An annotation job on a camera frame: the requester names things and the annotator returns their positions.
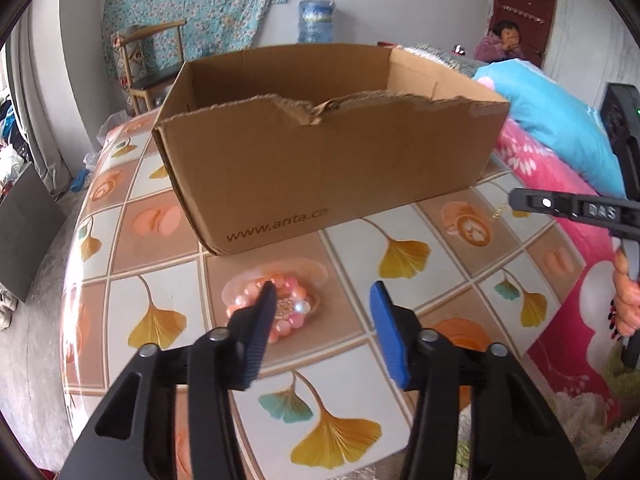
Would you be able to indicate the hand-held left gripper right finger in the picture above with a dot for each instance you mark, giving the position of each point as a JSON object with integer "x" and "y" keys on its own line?
{"x": 390, "y": 335}

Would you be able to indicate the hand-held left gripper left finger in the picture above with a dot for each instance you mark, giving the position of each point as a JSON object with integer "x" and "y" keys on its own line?
{"x": 260, "y": 330}

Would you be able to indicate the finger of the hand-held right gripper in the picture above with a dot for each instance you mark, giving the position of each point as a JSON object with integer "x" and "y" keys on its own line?
{"x": 550, "y": 203}

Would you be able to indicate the small gold ornament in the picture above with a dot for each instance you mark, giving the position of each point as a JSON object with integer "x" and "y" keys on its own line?
{"x": 287, "y": 307}

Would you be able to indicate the brown cardboard box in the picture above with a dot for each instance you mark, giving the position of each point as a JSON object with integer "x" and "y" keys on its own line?
{"x": 325, "y": 175}

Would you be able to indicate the person's right hand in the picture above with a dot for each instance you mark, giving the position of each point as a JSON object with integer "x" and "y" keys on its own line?
{"x": 627, "y": 305}

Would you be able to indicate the pink floral blanket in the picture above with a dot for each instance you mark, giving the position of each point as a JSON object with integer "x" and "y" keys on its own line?
{"x": 540, "y": 170}

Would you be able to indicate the light blue pillow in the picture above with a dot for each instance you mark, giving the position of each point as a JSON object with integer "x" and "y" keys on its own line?
{"x": 550, "y": 110}

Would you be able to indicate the ginkgo leaf patterned tablecloth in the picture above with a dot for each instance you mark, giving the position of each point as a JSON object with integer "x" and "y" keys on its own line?
{"x": 165, "y": 260}

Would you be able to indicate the grey fuzzy blanket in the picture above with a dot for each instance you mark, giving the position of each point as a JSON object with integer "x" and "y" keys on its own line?
{"x": 450, "y": 62}

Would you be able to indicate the blue slipper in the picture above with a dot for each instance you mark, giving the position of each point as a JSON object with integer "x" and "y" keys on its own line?
{"x": 80, "y": 182}

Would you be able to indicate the white plastic bag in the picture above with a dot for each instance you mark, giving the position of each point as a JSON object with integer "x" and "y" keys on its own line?
{"x": 92, "y": 160}

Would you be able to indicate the dark grey cabinet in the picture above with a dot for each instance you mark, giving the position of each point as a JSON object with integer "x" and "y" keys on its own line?
{"x": 25, "y": 230}

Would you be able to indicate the wooden chair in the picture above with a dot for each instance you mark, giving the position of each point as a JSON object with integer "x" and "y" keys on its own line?
{"x": 150, "y": 77}

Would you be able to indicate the blue water jug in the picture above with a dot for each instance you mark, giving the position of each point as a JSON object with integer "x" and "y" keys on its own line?
{"x": 316, "y": 22}

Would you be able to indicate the grey curtain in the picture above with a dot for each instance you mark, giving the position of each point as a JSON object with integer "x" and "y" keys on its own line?
{"x": 40, "y": 110}

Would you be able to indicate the pile of clothes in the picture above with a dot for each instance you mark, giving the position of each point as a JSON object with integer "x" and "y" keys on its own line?
{"x": 10, "y": 125}

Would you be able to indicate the teal floral curtain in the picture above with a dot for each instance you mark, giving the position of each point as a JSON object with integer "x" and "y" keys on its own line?
{"x": 200, "y": 0}

